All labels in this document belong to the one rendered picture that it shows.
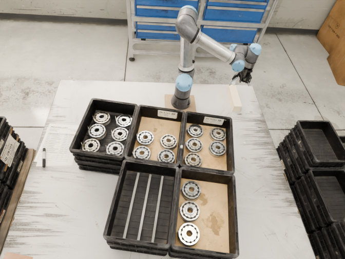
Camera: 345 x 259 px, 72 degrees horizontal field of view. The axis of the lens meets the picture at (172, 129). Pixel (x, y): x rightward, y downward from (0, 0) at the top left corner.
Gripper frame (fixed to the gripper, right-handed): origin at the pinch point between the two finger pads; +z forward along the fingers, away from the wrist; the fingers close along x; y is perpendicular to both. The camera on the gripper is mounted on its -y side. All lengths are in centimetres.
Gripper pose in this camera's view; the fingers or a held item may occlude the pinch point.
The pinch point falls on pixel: (238, 85)
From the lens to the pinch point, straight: 189.5
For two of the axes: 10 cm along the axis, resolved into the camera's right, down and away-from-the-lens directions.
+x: 9.9, 0.1, 1.0
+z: -0.9, 6.0, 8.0
